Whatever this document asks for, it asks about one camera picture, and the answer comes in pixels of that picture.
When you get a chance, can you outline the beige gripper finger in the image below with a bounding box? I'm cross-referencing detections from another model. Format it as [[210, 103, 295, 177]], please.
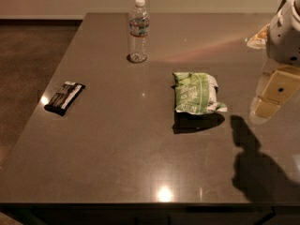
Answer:
[[249, 97, 280, 125]]

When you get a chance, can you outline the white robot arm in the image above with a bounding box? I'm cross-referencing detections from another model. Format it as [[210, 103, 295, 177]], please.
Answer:
[[247, 0, 300, 125]]

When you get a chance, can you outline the green jalapeno chip bag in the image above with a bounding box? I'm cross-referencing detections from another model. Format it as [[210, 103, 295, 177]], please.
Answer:
[[173, 72, 227, 115]]

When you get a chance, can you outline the yellow white snack package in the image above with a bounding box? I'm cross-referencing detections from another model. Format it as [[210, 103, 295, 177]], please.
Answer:
[[247, 24, 269, 50]]

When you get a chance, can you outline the clear plastic water bottle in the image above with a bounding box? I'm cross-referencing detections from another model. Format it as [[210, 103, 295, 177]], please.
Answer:
[[128, 0, 150, 64]]

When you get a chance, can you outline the black white snack bar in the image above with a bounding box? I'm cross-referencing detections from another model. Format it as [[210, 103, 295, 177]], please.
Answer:
[[44, 82, 85, 116]]

